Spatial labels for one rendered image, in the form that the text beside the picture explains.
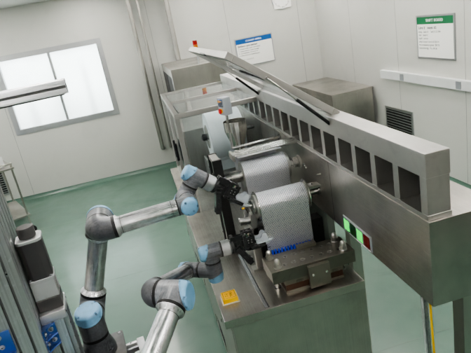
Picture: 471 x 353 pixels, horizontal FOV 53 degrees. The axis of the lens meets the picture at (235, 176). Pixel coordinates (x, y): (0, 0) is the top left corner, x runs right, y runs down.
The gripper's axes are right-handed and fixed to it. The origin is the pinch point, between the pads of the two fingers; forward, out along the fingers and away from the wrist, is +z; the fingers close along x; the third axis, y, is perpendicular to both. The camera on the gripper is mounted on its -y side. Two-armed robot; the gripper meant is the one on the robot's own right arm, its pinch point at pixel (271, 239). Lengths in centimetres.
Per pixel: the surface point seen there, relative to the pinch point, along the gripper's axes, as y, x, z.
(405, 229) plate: 27, -71, 29
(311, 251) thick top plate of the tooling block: -6.0, -11.2, 15.5
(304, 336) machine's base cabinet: -38.6, -26.0, 1.7
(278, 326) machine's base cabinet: -29.3, -26.0, -9.4
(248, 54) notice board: 41, 555, 140
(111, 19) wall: 130, 556, -56
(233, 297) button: -16.6, -13.2, -24.9
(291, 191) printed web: 20.6, 1.8, 14.3
